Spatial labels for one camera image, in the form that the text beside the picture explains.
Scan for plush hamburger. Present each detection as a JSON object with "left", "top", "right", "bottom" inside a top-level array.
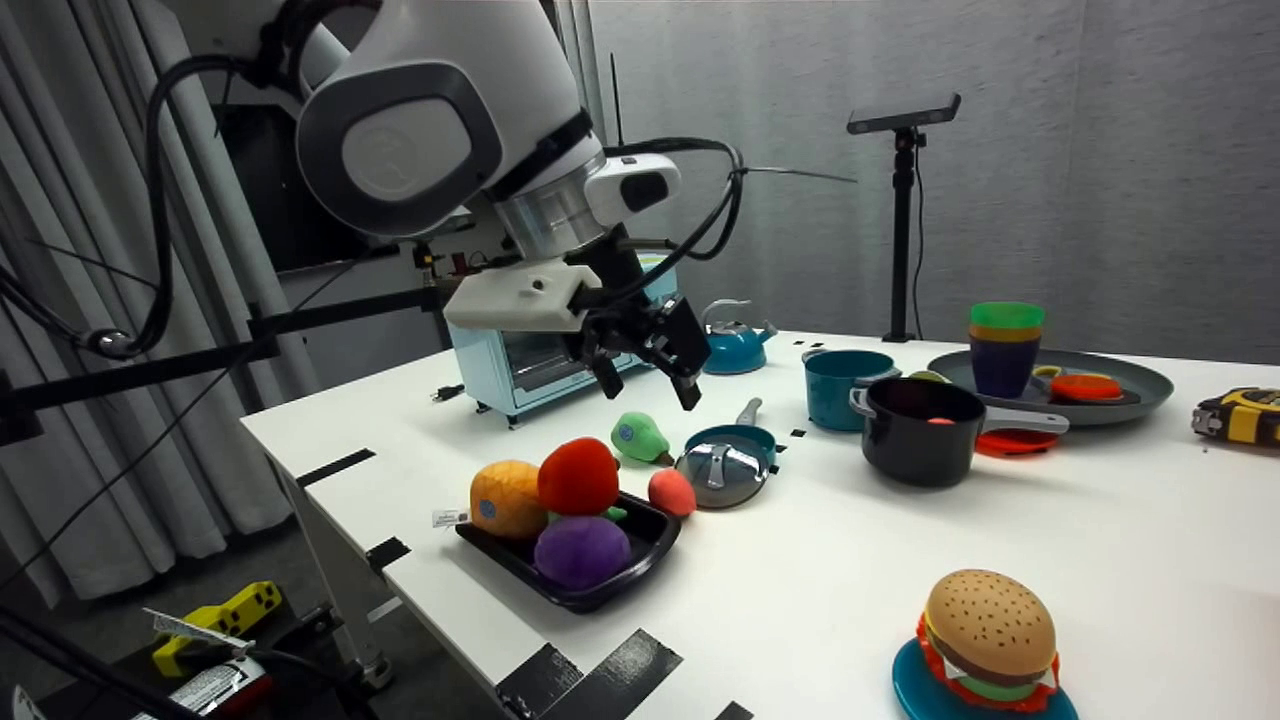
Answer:
[{"left": 915, "top": 568, "right": 1059, "bottom": 717}]

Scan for black toy pot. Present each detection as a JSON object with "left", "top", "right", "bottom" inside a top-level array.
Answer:
[{"left": 848, "top": 375, "right": 982, "bottom": 488}]

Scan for stacked colourful cups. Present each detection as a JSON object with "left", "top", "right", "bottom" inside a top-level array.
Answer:
[{"left": 968, "top": 301, "right": 1046, "bottom": 397}]

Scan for teal frying pan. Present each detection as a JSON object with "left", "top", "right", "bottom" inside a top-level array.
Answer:
[{"left": 684, "top": 397, "right": 781, "bottom": 484}]

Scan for teal toy kettle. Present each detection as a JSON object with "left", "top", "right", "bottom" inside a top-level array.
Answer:
[{"left": 702, "top": 294, "right": 775, "bottom": 375}]

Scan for green plush pear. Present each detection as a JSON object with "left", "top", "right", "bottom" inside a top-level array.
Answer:
[{"left": 610, "top": 413, "right": 667, "bottom": 465}]

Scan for purple plush fruit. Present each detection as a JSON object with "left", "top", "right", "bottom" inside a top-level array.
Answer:
[{"left": 531, "top": 514, "right": 633, "bottom": 589}]

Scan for grey round plate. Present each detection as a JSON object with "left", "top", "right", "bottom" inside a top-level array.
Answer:
[{"left": 927, "top": 347, "right": 1172, "bottom": 432}]

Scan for glass pan lid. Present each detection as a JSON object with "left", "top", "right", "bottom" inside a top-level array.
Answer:
[{"left": 680, "top": 442, "right": 768, "bottom": 511}]

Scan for small orange plush fruit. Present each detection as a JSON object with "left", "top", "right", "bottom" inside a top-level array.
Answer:
[{"left": 646, "top": 468, "right": 694, "bottom": 521}]

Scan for red plush apple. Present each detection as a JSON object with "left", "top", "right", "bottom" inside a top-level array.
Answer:
[{"left": 536, "top": 435, "right": 621, "bottom": 514}]

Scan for orange toy on plate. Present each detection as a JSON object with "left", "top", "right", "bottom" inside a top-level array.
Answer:
[{"left": 1046, "top": 370, "right": 1125, "bottom": 403}]

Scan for light blue toy toaster oven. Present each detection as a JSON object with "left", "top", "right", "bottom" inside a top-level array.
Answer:
[{"left": 442, "top": 260, "right": 655, "bottom": 420}]

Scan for teal toy pot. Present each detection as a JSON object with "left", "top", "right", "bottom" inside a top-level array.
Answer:
[{"left": 802, "top": 347, "right": 894, "bottom": 432}]

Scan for black rectangular tray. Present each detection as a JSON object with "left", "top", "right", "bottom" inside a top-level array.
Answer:
[{"left": 455, "top": 493, "right": 680, "bottom": 610}]

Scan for yellow black tool on floor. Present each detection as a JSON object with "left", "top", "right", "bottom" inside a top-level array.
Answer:
[{"left": 147, "top": 578, "right": 283, "bottom": 681}]

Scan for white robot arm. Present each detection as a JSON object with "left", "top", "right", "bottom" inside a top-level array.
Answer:
[{"left": 162, "top": 0, "right": 706, "bottom": 403}]

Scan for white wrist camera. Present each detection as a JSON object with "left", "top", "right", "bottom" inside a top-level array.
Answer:
[{"left": 584, "top": 151, "right": 680, "bottom": 224}]

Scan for red toy spatula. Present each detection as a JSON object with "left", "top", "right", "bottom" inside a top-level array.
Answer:
[{"left": 974, "top": 409, "right": 1069, "bottom": 454}]

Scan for black camera stand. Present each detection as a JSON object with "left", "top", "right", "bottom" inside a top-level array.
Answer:
[{"left": 843, "top": 90, "right": 962, "bottom": 342}]

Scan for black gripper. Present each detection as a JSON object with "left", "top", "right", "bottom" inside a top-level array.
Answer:
[{"left": 564, "top": 228, "right": 706, "bottom": 413}]

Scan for small teal plate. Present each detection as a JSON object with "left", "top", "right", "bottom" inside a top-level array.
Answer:
[{"left": 893, "top": 641, "right": 1081, "bottom": 720}]

